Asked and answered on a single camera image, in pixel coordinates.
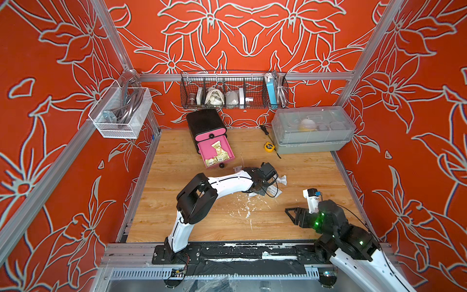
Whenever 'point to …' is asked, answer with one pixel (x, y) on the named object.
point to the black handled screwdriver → (267, 133)
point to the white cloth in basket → (214, 97)
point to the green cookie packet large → (211, 161)
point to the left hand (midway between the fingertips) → (260, 185)
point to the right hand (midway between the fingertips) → (286, 212)
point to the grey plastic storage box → (312, 129)
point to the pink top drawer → (207, 135)
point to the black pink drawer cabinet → (201, 121)
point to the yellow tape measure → (269, 147)
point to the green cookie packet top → (217, 146)
